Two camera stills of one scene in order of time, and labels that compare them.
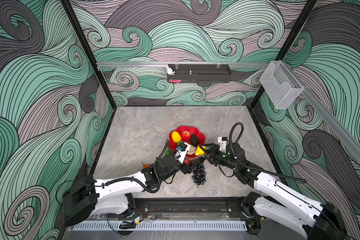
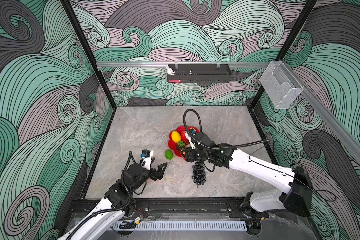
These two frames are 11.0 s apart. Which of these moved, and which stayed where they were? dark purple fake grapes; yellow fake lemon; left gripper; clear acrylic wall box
Moved: left gripper
Stayed: dark purple fake grapes; clear acrylic wall box; yellow fake lemon
